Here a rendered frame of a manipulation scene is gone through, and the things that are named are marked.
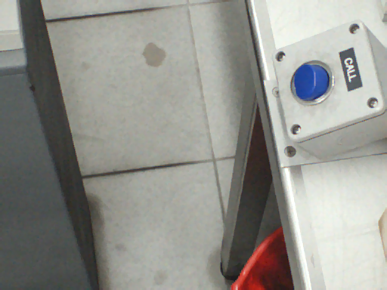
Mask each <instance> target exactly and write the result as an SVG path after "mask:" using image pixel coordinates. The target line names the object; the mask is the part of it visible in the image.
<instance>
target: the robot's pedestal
mask: <svg viewBox="0 0 387 290"><path fill-rule="evenodd" d="M20 12H21V20H22V29H23V45H24V48H20V49H14V50H6V51H0V290H99V285H98V273H97V266H96V259H95V253H94V243H93V239H92V231H91V219H90V212H89V206H88V201H87V197H86V194H85V188H84V184H83V180H82V174H81V171H80V170H79V163H78V160H77V157H76V151H75V147H74V143H73V137H72V134H71V129H70V124H69V120H68V116H67V110H66V107H65V103H64V99H63V92H62V89H61V86H60V79H59V75H58V72H57V69H56V68H57V66H55V62H54V55H53V52H52V49H51V42H50V39H49V35H48V29H47V25H46V22H45V15H44V12H43V9H42V2H41V0H20Z"/></svg>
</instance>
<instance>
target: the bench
mask: <svg viewBox="0 0 387 290"><path fill-rule="evenodd" d="M238 3H239V8H240V15H241V19H242V23H243V31H244V35H245V39H246V47H247V51H248V55H249V60H250V62H249V67H248V72H247V78H246V88H245V94H244V98H243V109H242V114H241V120H240V130H239V136H238V141H237V151H236V156H235V162H234V167H233V172H232V178H231V187H230V193H229V199H228V209H227V214H226V219H225V226H224V235H223V240H222V246H221V273H222V274H223V277H224V278H226V279H228V280H230V281H237V279H238V277H239V276H240V273H241V271H242V269H243V268H244V266H245V264H246V262H247V261H248V260H249V259H250V258H251V257H252V254H253V253H254V250H255V244H256V241H257V237H258V234H259V229H260V226H261V222H262V216H263V213H264V212H265V207H266V203H267V200H268V195H269V192H270V188H271V182H272V179H273V182H274V188H275V193H276V197H277V206H278V210H279V214H280V217H281V221H282V226H283V233H284V237H285V243H286V250H287V254H288V258H289V265H290V269H291V274H292V278H293V286H294V290H387V264H386V260H385V254H384V251H383V246H382V240H381V236H380V232H379V225H378V220H379V219H380V217H382V215H383V212H384V211H385V209H386V207H387V154H382V155H375V156H365V157H359V158H352V159H342V160H336V161H330V162H324V163H318V164H313V165H301V166H296V167H289V168H281V166H280V158H278V154H277V147H276V142H275V138H274V130H273V126H272V122H271V114H270V110H269V106H268V99H267V94H266V90H265V80H272V79H276V77H275V73H274V65H273V61H272V54H273V52H274V51H275V50H277V49H279V48H283V47H285V46H287V45H291V44H293V43H297V42H300V41H301V40H302V39H306V38H307V37H310V36H313V35H317V34H318V33H321V32H324V31H327V30H328V29H333V28H335V27H337V26H341V25H343V24H345V23H350V22H352V21H354V20H360V21H362V22H363V23H364V24H365V25H366V26H367V27H368V28H369V29H370V31H371V32H372V33H373V34H374V35H375V37H376V38H377V39H378V40H379V41H380V42H381V43H382V44H383V45H386V47H387V21H381V18H380V15H379V9H378V6H377V3H376V0H238Z"/></svg>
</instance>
